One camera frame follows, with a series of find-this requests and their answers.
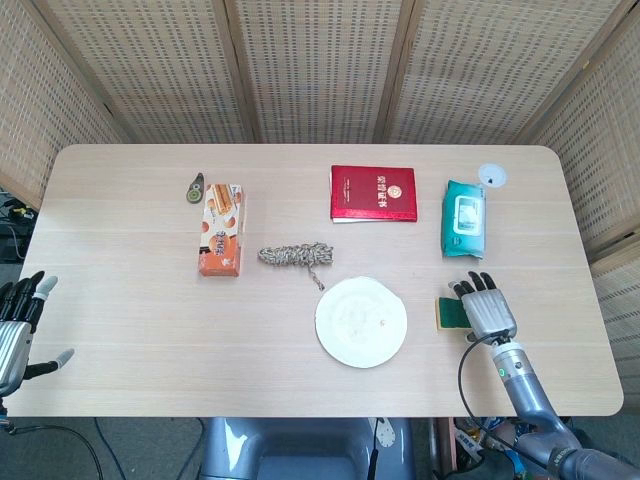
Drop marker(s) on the white round table grommet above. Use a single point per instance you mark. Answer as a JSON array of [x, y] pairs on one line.
[[492, 175]]

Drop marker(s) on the orange snack box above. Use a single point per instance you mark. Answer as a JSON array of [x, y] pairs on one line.
[[221, 230]]

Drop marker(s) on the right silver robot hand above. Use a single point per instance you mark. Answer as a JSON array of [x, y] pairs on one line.
[[487, 310]]

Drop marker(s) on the yellow green sponge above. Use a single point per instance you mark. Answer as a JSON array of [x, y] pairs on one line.
[[451, 313]]

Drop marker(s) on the red certificate book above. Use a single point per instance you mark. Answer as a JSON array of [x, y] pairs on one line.
[[373, 193]]

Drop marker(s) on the white paper plate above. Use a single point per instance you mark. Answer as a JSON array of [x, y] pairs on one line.
[[361, 322]]

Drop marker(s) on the woven folding screen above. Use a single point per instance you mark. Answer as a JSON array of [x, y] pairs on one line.
[[320, 65]]

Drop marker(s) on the green wet wipes pack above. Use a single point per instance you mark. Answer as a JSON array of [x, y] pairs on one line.
[[464, 220]]

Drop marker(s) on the green correction tape dispenser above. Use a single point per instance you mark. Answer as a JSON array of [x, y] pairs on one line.
[[194, 190]]

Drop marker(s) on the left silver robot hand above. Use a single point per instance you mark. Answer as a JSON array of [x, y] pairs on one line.
[[15, 325]]

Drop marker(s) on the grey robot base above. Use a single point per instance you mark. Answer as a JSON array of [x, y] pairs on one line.
[[307, 450]]

